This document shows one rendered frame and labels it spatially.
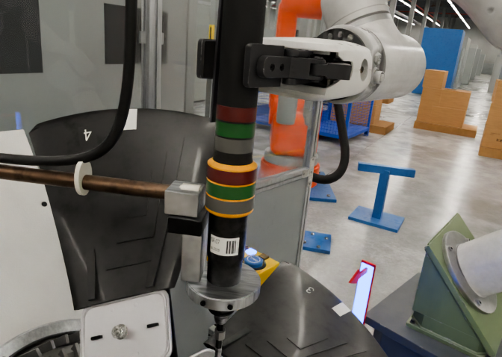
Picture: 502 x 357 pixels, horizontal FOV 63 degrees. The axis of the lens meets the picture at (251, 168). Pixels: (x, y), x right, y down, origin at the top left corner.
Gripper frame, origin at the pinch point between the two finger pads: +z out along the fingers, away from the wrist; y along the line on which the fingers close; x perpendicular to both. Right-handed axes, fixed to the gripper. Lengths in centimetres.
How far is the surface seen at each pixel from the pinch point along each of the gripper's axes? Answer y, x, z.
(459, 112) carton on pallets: 207, -105, -900
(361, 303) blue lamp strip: -1, -39, -34
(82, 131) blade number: 22.3, -10.1, 1.9
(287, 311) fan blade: 2.0, -32.5, -15.5
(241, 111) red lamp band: -1.7, -3.6, 1.0
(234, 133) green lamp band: -1.4, -5.4, 1.3
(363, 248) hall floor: 96, -150, -267
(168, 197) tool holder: 3.0, -11.7, 4.3
